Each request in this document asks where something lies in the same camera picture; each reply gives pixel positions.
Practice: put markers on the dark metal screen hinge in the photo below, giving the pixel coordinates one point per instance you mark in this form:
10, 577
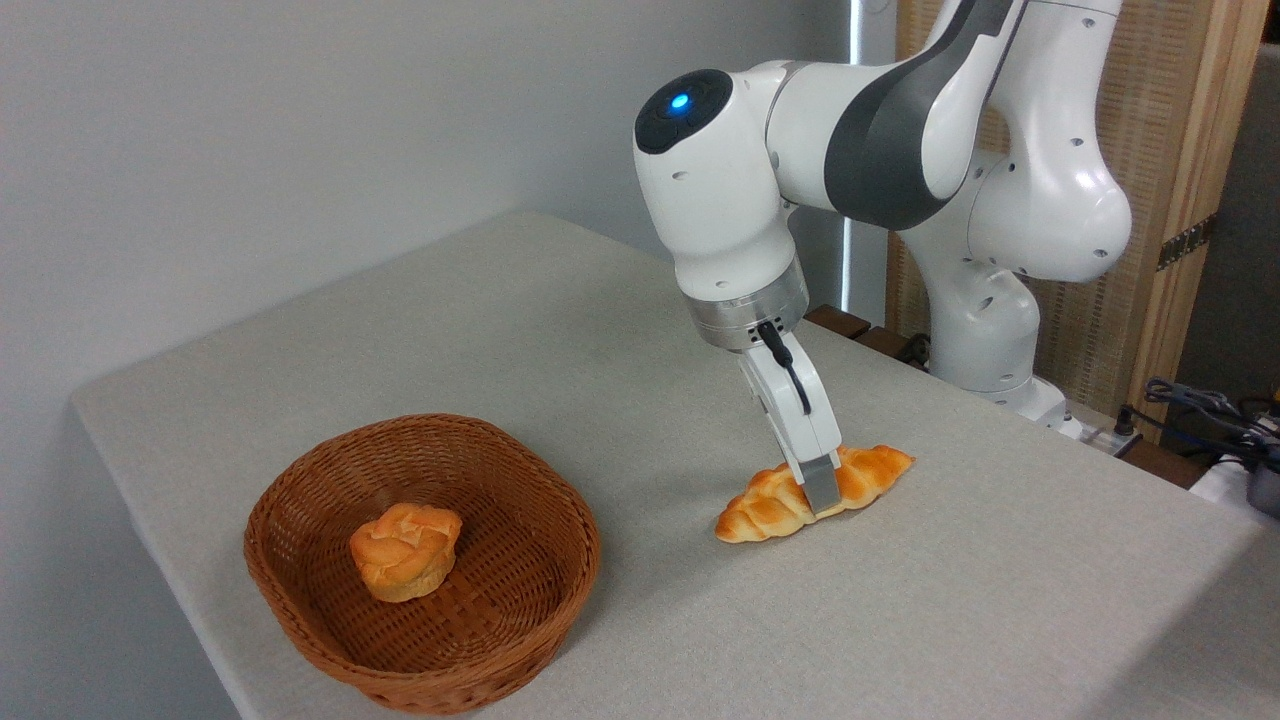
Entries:
1187, 242

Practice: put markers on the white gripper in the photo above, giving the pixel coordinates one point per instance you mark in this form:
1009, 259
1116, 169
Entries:
800, 410

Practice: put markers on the brown wicker basket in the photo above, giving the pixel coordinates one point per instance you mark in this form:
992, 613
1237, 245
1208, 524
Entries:
500, 600

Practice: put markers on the white box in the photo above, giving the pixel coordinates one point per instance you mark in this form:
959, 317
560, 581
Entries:
1225, 485

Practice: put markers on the braided golden bread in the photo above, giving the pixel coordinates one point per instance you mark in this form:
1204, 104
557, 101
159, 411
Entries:
760, 515

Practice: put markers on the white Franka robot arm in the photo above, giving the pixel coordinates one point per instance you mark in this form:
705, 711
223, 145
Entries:
720, 200

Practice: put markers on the round puff bread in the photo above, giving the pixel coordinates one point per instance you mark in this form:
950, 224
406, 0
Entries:
405, 550

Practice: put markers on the white power strip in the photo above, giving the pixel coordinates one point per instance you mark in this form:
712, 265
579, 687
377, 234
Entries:
1095, 428

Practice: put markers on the dark wooden base board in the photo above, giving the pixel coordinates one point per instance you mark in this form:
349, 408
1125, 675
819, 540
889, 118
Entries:
850, 325

